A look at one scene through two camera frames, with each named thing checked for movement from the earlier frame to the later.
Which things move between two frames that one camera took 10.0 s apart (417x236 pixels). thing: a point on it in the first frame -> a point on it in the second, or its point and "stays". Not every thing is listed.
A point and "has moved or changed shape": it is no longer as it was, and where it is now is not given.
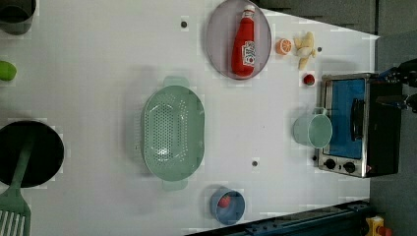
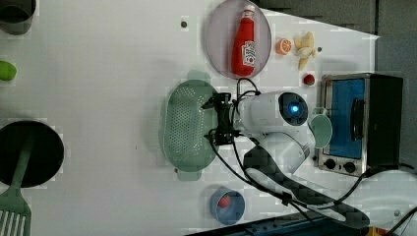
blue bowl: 232,213 stays
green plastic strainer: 173,133 has moved or changed shape
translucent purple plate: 221,32 stays
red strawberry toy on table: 309,79 stays
